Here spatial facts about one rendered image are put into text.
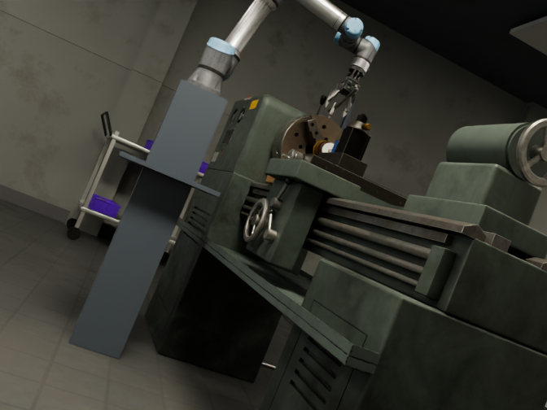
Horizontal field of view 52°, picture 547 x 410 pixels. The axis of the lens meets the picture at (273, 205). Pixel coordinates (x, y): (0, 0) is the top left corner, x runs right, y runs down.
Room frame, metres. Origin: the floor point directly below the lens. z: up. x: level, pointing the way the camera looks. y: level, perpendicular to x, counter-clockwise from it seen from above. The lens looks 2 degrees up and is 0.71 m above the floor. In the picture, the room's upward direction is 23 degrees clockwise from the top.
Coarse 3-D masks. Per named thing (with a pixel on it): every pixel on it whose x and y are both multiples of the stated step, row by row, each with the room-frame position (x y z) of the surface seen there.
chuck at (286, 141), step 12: (300, 120) 2.38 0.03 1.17; (324, 120) 2.42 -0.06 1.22; (288, 132) 2.37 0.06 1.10; (300, 132) 2.39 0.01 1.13; (324, 132) 2.42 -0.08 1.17; (336, 132) 2.44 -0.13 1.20; (276, 144) 2.44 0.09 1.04; (288, 144) 2.38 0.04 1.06; (300, 144) 2.40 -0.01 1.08; (276, 156) 2.44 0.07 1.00
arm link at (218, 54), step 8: (216, 40) 2.23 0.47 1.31; (208, 48) 2.24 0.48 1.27; (216, 48) 2.22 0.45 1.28; (224, 48) 2.23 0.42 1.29; (232, 48) 2.25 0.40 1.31; (208, 56) 2.23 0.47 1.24; (216, 56) 2.22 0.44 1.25; (224, 56) 2.23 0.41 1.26; (232, 56) 2.27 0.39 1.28; (208, 64) 2.22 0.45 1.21; (216, 64) 2.23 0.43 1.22; (224, 64) 2.24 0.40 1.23; (224, 72) 2.26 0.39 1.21
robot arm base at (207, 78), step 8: (200, 64) 2.24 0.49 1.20; (200, 72) 2.23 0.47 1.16; (208, 72) 2.22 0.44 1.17; (216, 72) 2.23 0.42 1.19; (192, 80) 2.22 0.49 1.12; (200, 80) 2.21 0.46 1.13; (208, 80) 2.22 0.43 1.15; (216, 80) 2.23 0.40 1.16; (208, 88) 2.21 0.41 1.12; (216, 88) 2.25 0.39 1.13
